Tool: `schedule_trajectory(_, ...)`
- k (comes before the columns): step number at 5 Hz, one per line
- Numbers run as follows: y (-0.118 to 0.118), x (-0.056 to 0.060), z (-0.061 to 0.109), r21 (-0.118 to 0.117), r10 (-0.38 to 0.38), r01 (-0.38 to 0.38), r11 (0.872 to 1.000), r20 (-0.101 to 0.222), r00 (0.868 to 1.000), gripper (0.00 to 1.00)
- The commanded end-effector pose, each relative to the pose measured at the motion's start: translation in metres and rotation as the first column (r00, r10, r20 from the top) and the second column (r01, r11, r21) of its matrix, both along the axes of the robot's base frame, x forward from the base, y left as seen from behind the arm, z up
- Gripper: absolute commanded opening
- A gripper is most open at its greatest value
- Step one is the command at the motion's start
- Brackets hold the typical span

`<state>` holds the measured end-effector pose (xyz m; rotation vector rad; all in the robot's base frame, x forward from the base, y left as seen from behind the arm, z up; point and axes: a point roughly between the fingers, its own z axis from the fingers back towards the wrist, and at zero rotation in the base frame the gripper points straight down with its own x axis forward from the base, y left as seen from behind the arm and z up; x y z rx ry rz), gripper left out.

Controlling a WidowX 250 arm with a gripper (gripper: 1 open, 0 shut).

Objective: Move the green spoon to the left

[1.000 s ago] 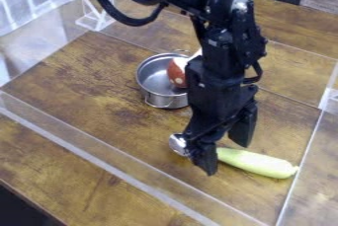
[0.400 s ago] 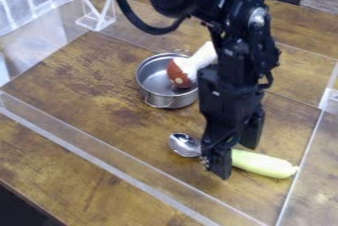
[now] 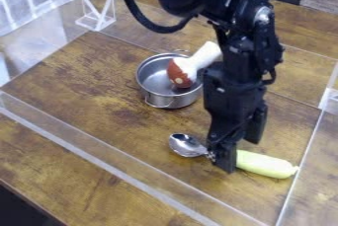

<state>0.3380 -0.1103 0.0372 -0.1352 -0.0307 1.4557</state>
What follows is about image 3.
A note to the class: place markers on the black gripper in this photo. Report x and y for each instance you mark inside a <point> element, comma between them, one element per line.
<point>238,110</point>

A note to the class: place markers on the clear acrylic barrier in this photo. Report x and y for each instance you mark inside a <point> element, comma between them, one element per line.
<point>191,201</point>
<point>312,201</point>

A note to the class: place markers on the small steel pot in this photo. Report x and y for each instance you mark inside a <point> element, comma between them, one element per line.
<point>158,90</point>

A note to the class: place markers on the clear acrylic right barrier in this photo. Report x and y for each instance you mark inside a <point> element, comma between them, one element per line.
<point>312,201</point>

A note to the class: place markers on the red white toy mushroom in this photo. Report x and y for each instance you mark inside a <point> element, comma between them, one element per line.
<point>183,68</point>

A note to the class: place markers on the green handled metal spoon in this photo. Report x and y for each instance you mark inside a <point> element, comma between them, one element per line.
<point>249,161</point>

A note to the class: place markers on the clear acrylic front barrier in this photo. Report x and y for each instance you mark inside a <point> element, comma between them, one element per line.
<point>191,201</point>

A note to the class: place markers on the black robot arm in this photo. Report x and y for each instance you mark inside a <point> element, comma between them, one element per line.
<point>245,27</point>

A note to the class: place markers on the clear acrylic triangle bracket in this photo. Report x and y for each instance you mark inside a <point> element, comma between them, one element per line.
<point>97,20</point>

